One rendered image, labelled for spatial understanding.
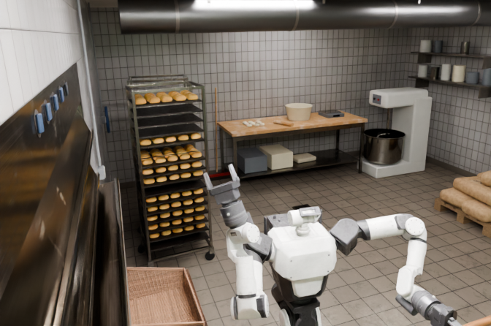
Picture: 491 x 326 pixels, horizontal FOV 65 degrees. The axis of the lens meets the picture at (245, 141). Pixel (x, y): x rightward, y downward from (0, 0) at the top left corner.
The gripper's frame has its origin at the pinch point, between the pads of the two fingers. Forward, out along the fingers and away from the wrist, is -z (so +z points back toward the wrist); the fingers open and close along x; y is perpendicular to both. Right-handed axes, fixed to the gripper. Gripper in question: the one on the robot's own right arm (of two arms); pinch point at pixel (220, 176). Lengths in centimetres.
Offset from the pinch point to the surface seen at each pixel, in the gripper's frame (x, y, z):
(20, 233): 0, 82, -10
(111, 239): -58, -1, 11
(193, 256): -163, -215, 92
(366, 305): -5, -188, 161
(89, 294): -36, 40, 18
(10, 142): 3, 80, -25
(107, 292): -40, 29, 22
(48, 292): -8, 75, 3
